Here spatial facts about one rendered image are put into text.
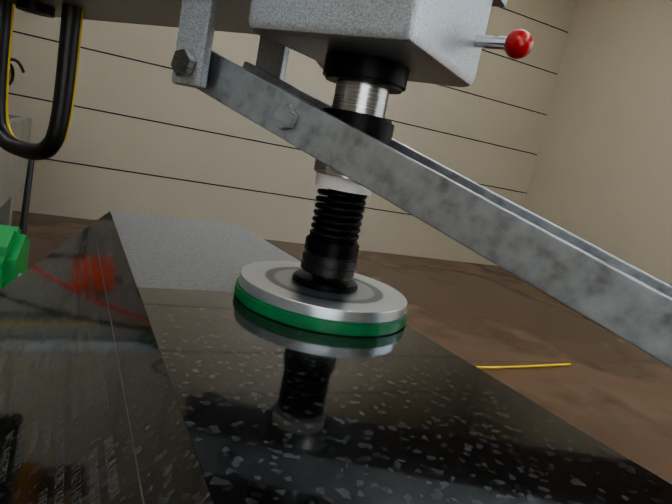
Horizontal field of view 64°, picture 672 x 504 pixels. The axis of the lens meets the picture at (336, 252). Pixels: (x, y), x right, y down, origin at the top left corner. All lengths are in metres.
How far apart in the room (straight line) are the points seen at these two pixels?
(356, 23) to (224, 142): 5.00
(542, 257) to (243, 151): 5.14
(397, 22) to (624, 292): 0.31
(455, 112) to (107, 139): 3.77
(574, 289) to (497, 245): 0.08
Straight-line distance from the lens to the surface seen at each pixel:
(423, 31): 0.55
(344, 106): 0.64
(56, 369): 0.63
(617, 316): 0.53
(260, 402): 0.42
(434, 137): 6.47
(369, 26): 0.55
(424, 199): 0.56
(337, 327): 0.59
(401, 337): 0.63
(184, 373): 0.45
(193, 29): 0.72
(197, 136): 5.49
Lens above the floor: 1.04
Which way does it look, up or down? 10 degrees down
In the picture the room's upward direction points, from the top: 11 degrees clockwise
